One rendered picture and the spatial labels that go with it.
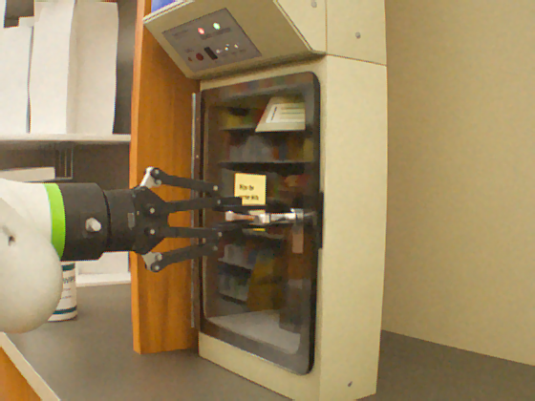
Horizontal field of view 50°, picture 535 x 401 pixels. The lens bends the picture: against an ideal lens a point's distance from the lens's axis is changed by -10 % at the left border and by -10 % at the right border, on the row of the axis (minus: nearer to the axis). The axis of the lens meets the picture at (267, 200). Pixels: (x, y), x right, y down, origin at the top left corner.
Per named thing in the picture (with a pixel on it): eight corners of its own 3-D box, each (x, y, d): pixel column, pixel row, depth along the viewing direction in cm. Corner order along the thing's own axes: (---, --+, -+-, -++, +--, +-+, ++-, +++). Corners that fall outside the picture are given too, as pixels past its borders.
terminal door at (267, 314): (199, 329, 105) (200, 91, 103) (312, 378, 81) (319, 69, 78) (194, 329, 105) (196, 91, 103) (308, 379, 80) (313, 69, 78)
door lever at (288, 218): (255, 223, 89) (255, 204, 89) (297, 228, 82) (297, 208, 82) (222, 224, 86) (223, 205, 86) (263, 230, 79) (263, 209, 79)
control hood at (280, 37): (199, 80, 104) (202, 24, 104) (328, 54, 78) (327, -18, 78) (138, 75, 97) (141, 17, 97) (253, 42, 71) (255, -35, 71)
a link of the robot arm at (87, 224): (42, 182, 74) (43, 256, 74) (69, 184, 64) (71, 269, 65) (85, 181, 77) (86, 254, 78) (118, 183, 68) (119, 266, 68)
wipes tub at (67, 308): (67, 306, 138) (64, 242, 137) (85, 319, 128) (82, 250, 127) (16, 309, 130) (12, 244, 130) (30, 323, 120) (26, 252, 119)
